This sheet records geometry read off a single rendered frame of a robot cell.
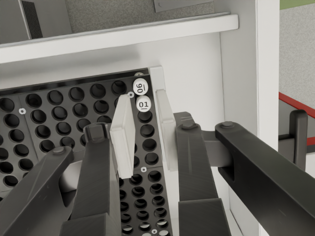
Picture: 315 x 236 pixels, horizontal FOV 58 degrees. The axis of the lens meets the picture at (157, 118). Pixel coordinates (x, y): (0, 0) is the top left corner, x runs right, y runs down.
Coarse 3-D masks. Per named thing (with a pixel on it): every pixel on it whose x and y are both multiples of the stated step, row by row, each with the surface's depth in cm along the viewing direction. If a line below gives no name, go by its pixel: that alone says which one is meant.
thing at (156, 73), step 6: (150, 66) 30; (156, 66) 29; (162, 66) 29; (150, 72) 29; (156, 72) 29; (162, 72) 29; (150, 78) 29; (156, 78) 29; (162, 78) 29; (156, 84) 30; (162, 84) 30; (156, 90) 30; (156, 102) 30; (156, 108) 30; (156, 114) 31; (162, 144) 32; (162, 150) 32; (162, 156) 32
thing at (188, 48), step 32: (96, 32) 25; (128, 32) 23; (160, 32) 23; (192, 32) 24; (0, 64) 29; (32, 64) 29; (64, 64) 29; (96, 64) 30; (128, 64) 30; (160, 64) 30; (192, 64) 30; (192, 96) 32; (224, 192) 36; (160, 224) 36
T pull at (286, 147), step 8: (296, 112) 25; (304, 112) 25; (296, 120) 25; (304, 120) 25; (296, 128) 25; (304, 128) 25; (280, 136) 26; (288, 136) 26; (296, 136) 26; (304, 136) 26; (280, 144) 26; (288, 144) 26; (296, 144) 26; (304, 144) 26; (280, 152) 26; (288, 152) 26; (296, 152) 26; (304, 152) 26; (296, 160) 27; (304, 160) 27; (304, 168) 27
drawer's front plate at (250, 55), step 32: (224, 0) 27; (256, 0) 20; (224, 32) 28; (256, 32) 21; (224, 64) 30; (256, 64) 22; (224, 96) 32; (256, 96) 23; (256, 128) 24; (256, 224) 27
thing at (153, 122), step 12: (132, 84) 24; (144, 120) 26; (156, 120) 25; (156, 132) 26; (156, 144) 26; (144, 156) 26; (156, 168) 27; (156, 180) 28; (156, 192) 28; (156, 204) 29; (168, 204) 28; (156, 216) 29; (168, 216) 29; (156, 228) 29; (168, 228) 29
